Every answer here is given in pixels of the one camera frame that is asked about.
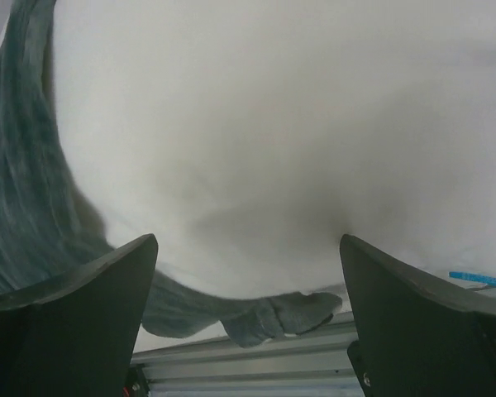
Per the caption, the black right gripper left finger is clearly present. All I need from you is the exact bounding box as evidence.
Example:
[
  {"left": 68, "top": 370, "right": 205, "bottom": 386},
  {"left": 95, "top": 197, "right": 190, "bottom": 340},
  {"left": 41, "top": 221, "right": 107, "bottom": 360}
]
[{"left": 0, "top": 234, "right": 157, "bottom": 396}]

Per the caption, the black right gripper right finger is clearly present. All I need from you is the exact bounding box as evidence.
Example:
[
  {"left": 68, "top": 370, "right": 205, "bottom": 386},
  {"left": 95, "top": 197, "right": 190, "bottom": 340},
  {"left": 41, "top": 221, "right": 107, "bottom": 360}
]
[{"left": 340, "top": 235, "right": 496, "bottom": 396}]

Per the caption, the grey zebra plush pillowcase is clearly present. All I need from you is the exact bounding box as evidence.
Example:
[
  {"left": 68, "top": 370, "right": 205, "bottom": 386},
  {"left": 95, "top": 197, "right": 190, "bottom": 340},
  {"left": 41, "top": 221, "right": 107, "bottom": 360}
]
[{"left": 0, "top": 1, "right": 342, "bottom": 348}]

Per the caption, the white pillow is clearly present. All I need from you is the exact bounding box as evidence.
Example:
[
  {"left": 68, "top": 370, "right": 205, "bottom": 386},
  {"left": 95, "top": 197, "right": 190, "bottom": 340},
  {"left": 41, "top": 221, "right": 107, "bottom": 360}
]
[{"left": 52, "top": 1, "right": 496, "bottom": 299}]

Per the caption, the aluminium mounting rail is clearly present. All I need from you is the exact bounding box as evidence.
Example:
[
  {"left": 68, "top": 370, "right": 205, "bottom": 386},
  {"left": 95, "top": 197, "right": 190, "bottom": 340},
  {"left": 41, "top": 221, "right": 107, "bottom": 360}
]
[{"left": 127, "top": 285, "right": 496, "bottom": 397}]

